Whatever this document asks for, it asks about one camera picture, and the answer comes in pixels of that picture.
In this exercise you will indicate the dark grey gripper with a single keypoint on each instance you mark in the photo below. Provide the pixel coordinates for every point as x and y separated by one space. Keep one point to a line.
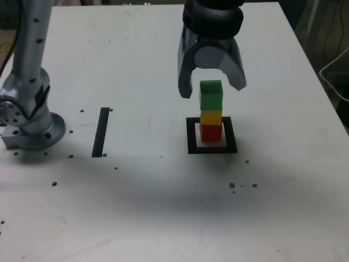
215 42

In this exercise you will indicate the green cube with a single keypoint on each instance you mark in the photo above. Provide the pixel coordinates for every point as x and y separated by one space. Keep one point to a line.
211 99

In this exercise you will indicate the yellow cube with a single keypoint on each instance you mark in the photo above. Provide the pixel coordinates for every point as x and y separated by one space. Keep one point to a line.
210 117

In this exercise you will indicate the red cube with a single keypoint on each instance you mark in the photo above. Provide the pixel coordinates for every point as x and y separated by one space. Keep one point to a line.
210 133

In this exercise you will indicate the black tape square outline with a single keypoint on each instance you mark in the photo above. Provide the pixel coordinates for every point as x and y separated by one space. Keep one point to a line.
191 136

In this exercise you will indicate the white plastic bin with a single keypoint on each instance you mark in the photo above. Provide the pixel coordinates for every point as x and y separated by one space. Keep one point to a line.
321 72

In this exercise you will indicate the grey metal leg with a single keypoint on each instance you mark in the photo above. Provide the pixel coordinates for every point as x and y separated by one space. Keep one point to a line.
313 21

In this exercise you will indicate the black tape strip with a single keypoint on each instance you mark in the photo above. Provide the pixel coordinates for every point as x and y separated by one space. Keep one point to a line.
100 133

